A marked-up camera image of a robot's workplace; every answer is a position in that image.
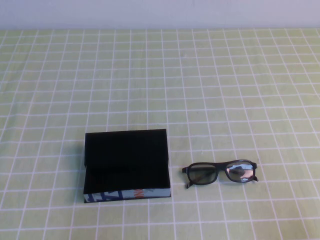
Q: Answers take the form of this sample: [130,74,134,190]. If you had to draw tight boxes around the black printed glasses case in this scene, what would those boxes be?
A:
[83,128,173,205]

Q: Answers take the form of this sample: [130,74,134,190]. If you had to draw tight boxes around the black framed glasses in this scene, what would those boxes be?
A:
[181,158,259,189]

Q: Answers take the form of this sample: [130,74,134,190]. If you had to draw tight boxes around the green white checkered tablecloth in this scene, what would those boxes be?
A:
[0,28,320,240]

